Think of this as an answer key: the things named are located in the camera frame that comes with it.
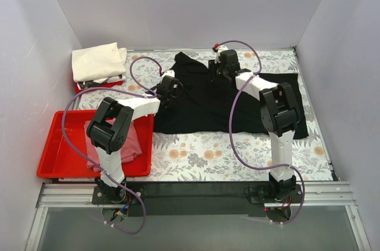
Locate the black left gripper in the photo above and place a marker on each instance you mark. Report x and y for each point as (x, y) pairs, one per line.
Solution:
(174, 94)

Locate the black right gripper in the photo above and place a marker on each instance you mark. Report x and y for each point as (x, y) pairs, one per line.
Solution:
(214, 70)

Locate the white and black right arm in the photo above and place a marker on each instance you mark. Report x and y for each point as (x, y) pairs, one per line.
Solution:
(280, 116)

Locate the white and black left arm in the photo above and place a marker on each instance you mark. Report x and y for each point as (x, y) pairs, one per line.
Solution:
(109, 128)

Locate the pink t-shirt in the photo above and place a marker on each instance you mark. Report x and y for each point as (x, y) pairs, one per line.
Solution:
(130, 149)

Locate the folded cream white t-shirt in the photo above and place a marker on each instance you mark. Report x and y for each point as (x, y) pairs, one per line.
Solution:
(98, 63)

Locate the floral patterned table mat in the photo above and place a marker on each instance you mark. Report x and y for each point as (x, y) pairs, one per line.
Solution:
(208, 155)

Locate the folded black white striped t-shirt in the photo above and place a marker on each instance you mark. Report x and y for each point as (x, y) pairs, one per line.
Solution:
(99, 82)

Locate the small red tray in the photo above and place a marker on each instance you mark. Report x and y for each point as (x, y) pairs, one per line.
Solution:
(95, 88)

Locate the large red plastic tray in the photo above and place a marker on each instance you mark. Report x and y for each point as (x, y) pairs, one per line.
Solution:
(60, 161)

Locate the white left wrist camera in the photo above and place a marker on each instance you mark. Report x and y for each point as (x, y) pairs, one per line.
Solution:
(168, 73)

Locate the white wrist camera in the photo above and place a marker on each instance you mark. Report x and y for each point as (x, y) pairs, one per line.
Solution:
(168, 73)
(218, 49)

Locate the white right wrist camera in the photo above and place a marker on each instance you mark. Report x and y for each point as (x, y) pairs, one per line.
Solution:
(218, 49)

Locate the aluminium frame rail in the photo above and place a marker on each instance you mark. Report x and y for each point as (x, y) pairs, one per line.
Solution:
(80, 195)

